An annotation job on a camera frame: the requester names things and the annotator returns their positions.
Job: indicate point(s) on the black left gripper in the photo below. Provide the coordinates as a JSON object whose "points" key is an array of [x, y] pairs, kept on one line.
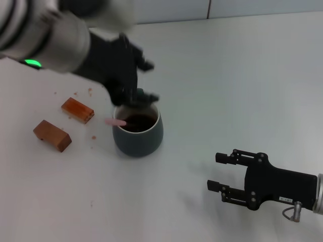
{"points": [[111, 65]]}

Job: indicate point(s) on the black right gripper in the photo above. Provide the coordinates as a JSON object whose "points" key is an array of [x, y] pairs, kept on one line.
{"points": [[282, 186]]}

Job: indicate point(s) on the grey ceramic cup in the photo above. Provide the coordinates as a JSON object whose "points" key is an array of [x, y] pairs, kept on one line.
{"points": [[136, 146]]}

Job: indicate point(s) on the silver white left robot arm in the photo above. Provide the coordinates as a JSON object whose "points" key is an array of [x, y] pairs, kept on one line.
{"points": [[58, 43]]}

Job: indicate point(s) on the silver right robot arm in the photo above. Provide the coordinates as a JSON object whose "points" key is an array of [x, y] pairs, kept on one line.
{"points": [[320, 194]]}

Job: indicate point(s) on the dark coffee liquid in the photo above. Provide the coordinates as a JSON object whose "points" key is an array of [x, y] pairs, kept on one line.
{"points": [[141, 124]]}

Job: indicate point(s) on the orange brown wooden block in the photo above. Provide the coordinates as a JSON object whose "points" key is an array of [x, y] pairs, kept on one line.
{"points": [[78, 110]]}

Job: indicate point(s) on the dark brown wooden block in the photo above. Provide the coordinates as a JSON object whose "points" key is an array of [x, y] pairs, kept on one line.
{"points": [[53, 136]]}

